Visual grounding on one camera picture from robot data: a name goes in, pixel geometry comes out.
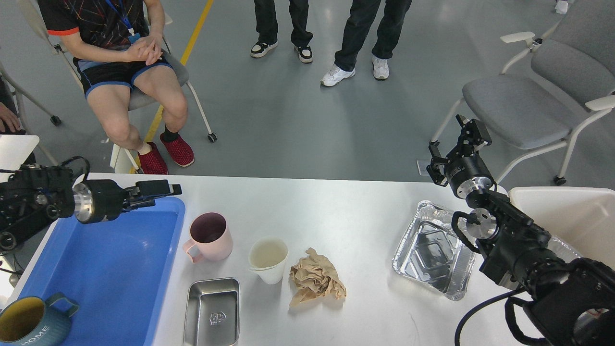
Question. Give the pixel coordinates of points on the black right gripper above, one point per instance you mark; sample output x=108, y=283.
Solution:
x=463, y=169

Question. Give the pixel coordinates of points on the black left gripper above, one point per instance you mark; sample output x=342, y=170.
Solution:
x=104, y=200

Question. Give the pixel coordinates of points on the pink ribbed mug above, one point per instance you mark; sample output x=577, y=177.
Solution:
x=209, y=238

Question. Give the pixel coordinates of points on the stainless steel rectangular tray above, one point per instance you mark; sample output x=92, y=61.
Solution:
x=213, y=313

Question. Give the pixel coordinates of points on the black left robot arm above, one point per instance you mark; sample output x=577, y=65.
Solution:
x=35, y=196

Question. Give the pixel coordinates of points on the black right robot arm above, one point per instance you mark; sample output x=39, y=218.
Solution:
x=550, y=302

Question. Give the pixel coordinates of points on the clear floor plate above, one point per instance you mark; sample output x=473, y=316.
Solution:
x=422, y=166

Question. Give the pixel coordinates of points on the grey office chair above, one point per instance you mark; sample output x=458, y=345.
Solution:
x=577, y=56

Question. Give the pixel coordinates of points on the blue plastic tray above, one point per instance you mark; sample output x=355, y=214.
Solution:
x=117, y=272

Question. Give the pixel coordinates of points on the aluminium foil tray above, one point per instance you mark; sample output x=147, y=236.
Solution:
x=431, y=254

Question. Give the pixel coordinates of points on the white side table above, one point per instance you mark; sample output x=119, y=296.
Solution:
x=14, y=149

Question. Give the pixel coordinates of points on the white paper cup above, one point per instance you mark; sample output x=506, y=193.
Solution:
x=267, y=259

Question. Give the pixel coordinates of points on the white plastic bin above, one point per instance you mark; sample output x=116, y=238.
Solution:
x=581, y=216

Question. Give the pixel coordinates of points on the standing person white sneakers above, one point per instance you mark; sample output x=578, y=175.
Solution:
x=362, y=15

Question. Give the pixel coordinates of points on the seated person in shorts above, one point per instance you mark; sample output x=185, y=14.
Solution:
x=117, y=46

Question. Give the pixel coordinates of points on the teal mug yellow inside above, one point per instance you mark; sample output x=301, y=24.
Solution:
x=32, y=321

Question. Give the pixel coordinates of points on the crumpled brown paper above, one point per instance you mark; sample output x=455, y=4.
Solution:
x=315, y=276

